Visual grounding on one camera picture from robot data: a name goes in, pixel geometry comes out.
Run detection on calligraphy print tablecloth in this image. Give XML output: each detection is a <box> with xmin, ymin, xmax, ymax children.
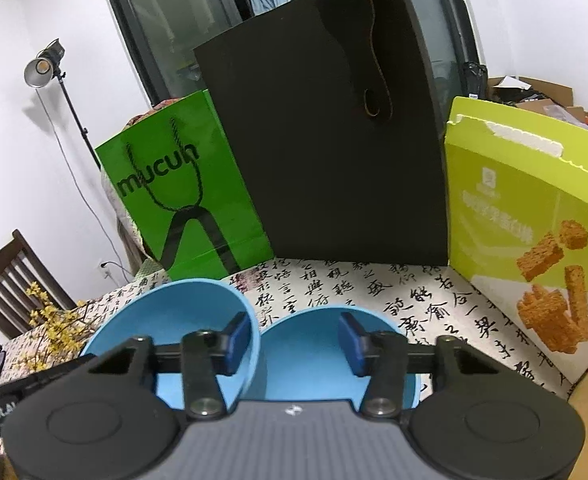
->
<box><xmin>0</xmin><ymin>253</ymin><xmax>580</xmax><ymax>453</ymax></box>

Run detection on dark framed glass door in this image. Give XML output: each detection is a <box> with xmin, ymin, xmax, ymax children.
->
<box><xmin>108</xmin><ymin>0</ymin><xmax>488</xmax><ymax>112</ymax></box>

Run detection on yellow-green snack box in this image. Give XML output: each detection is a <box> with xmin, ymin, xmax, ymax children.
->
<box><xmin>445</xmin><ymin>96</ymin><xmax>588</xmax><ymax>384</ymax></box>

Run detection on studio light on stand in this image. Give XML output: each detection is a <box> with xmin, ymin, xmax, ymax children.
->
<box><xmin>22</xmin><ymin>38</ymin><xmax>103</xmax><ymax>172</ymax></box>

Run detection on blue bowl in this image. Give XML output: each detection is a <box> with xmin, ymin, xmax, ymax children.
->
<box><xmin>242</xmin><ymin>306</ymin><xmax>397</xmax><ymax>408</ymax></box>
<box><xmin>82</xmin><ymin>278</ymin><xmax>260</xmax><ymax>406</ymax></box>

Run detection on black paper bag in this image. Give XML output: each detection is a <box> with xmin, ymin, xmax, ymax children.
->
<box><xmin>195</xmin><ymin>0</ymin><xmax>448</xmax><ymax>266</ymax></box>

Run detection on patterned blanket on chair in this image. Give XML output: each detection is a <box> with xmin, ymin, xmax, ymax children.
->
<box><xmin>100</xmin><ymin>169</ymin><xmax>164</xmax><ymax>280</ymax></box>

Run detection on cardboard boxes in corner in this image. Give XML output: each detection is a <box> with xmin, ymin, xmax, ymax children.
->
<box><xmin>488</xmin><ymin>76</ymin><xmax>588</xmax><ymax>128</ymax></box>

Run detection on yellow flower branch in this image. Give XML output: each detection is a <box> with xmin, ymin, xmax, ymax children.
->
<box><xmin>20</xmin><ymin>282</ymin><xmax>95</xmax><ymax>373</ymax></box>

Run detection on green paper bag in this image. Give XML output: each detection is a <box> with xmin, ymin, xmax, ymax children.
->
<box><xmin>96</xmin><ymin>91</ymin><xmax>273</xmax><ymax>281</ymax></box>

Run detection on dark wooden chair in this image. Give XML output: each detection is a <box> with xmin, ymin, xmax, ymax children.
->
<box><xmin>0</xmin><ymin>230</ymin><xmax>76</xmax><ymax>339</ymax></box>

